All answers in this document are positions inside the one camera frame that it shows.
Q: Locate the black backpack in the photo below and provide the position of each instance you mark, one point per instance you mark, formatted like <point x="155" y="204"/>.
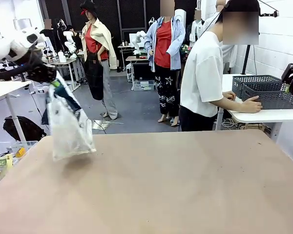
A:
<point x="24" y="128"/>

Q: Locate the person's left hand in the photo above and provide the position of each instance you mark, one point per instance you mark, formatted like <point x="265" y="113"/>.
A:
<point x="229" y="95"/>

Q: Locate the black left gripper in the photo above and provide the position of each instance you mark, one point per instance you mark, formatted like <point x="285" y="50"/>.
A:
<point x="40" y="68"/>

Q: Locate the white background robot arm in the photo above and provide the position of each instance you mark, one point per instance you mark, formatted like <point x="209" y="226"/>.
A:
<point x="139" y="41"/>

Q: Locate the beige package green print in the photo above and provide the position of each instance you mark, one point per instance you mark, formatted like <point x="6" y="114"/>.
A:
<point x="1" y="163"/>

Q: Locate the metal frame work table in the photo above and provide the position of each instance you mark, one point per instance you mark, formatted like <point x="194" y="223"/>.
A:
<point x="70" y="62"/>

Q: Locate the white side table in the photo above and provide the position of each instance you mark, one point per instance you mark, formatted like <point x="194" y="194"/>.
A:
<point x="258" y="115"/>
<point x="7" y="89"/>

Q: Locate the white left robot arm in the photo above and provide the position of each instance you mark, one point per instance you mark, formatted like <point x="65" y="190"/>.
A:
<point x="1" y="44"/>

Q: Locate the mannequin with blue shirt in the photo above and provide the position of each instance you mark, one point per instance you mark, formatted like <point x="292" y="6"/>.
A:
<point x="164" y="48"/>

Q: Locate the white jug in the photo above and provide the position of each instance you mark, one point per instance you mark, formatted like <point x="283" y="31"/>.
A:
<point x="61" y="56"/>

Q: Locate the black tripod stand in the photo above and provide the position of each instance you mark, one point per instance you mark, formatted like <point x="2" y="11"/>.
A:
<point x="246" y="61"/>

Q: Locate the silver floor sheet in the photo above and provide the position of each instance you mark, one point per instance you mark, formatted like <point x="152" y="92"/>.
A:
<point x="107" y="124"/>

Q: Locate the white robot arm black joints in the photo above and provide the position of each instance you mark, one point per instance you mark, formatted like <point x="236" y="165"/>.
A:
<point x="69" y="44"/>

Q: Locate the yellow small box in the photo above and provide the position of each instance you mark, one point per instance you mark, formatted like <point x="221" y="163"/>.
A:
<point x="20" y="152"/>

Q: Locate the black camera boom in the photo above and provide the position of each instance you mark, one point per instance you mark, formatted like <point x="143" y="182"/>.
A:
<point x="269" y="13"/>

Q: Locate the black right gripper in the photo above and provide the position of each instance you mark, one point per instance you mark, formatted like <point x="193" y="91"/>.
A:
<point x="290" y="72"/>

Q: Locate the brown top background table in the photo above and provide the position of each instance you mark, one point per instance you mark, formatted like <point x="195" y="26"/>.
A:
<point x="136" y="59"/>

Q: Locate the grey wall panel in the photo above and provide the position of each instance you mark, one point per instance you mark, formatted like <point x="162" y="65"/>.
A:
<point x="23" y="24"/>

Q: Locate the clear storage bin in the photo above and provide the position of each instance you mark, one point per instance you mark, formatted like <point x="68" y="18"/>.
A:
<point x="144" y="85"/>

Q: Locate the clear plastic bin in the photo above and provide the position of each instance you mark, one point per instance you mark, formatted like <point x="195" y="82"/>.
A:
<point x="5" y="146"/>

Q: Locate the background person black clothes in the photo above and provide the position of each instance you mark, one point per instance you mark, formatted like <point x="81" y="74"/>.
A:
<point x="48" y="31"/>

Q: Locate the floral patterned garment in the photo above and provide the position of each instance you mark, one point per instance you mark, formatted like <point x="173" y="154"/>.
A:
<point x="186" y="52"/>

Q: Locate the person's right hand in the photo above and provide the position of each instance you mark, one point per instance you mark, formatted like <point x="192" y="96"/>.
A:
<point x="252" y="104"/>

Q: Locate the person's right forearm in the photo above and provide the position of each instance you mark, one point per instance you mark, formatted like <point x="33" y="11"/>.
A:
<point x="228" y="106"/>

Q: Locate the mannequin with cream jacket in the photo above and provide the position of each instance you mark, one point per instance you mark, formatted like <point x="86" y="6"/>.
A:
<point x="97" y="48"/>

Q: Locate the person in white T-shirt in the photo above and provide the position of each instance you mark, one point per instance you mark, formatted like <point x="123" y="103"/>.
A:
<point x="200" y="73"/>

